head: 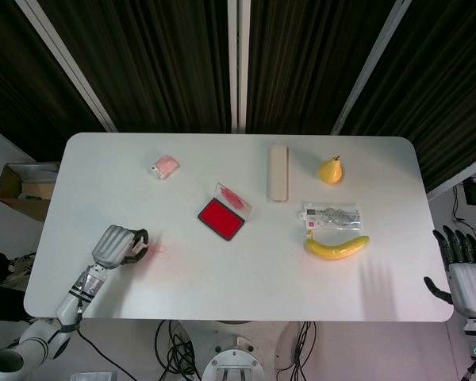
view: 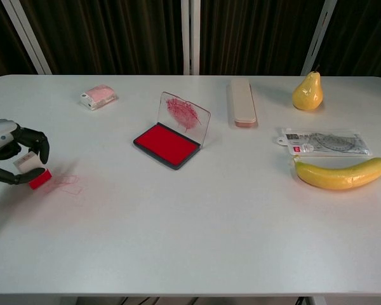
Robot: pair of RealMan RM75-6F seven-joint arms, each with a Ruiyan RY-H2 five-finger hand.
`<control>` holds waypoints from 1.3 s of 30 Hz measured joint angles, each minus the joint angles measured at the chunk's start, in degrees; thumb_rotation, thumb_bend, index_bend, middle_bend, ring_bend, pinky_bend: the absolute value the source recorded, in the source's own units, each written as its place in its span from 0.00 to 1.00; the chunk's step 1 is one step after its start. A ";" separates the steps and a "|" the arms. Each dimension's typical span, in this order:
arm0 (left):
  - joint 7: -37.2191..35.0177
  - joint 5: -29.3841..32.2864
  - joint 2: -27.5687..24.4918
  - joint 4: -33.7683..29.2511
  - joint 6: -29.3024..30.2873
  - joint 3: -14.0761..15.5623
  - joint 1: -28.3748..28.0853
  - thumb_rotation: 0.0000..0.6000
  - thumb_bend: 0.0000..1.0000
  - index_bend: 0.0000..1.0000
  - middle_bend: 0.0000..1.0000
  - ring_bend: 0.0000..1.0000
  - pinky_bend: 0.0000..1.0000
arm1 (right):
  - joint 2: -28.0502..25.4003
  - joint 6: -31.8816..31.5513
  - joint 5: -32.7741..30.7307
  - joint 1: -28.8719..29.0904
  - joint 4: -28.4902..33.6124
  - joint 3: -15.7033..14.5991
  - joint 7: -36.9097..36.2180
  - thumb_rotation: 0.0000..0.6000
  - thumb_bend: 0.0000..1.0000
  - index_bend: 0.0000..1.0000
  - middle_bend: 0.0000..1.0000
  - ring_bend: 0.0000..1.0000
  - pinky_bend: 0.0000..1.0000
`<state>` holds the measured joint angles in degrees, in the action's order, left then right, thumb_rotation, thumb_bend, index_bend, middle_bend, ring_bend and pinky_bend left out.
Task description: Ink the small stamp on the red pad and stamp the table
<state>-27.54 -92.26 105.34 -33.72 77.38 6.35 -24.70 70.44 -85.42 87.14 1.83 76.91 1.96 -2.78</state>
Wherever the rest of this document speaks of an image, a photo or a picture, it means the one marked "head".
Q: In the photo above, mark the grey sneaker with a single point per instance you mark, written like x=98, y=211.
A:
x=20, y=266

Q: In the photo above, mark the red ink pad clear lid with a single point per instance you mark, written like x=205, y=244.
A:
x=221, y=219

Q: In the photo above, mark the long beige plastic case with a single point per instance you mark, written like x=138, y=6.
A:
x=278, y=174

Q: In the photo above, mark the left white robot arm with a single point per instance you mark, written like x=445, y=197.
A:
x=71, y=301

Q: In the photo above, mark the short white frame post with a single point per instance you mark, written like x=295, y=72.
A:
x=456, y=182

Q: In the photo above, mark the upright white frame post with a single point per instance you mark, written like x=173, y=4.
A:
x=239, y=67

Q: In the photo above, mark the dark pleated curtain panel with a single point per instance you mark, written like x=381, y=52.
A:
x=440, y=87
x=20, y=79
x=150, y=59
x=309, y=59

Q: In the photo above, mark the round silver robot base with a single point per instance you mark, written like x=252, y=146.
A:
x=232, y=363

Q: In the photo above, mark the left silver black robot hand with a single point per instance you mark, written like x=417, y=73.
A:
x=113, y=246

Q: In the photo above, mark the yellow pear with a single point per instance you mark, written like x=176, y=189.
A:
x=331, y=172

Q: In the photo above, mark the yellow banana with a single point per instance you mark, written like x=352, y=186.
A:
x=333, y=250

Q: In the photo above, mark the slanted white frame post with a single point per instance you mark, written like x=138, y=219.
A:
x=67, y=67
x=371, y=67

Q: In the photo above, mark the clear plastic packet with label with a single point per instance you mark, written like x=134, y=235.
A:
x=333, y=216

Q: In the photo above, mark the small pink white box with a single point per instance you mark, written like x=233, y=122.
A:
x=166, y=166

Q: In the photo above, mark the brown cardboard box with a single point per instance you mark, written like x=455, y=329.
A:
x=31, y=186

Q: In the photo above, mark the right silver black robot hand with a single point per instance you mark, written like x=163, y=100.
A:
x=470, y=287

